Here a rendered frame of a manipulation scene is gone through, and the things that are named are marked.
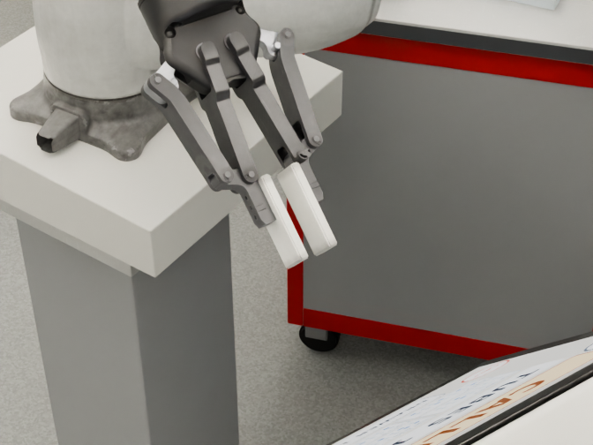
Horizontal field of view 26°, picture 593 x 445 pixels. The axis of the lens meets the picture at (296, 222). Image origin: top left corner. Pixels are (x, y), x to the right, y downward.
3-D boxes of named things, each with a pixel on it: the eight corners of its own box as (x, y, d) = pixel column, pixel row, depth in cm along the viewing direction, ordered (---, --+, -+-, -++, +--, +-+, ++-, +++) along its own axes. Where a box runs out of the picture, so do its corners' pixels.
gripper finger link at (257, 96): (207, 55, 100) (221, 48, 101) (282, 177, 100) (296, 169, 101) (224, 35, 97) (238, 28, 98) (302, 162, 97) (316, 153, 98)
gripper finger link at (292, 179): (275, 175, 100) (283, 172, 100) (314, 257, 99) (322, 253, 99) (290, 163, 97) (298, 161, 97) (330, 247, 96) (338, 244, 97)
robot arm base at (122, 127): (-17, 132, 152) (-23, 94, 148) (93, 42, 167) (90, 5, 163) (111, 184, 146) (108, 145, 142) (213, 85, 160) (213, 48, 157)
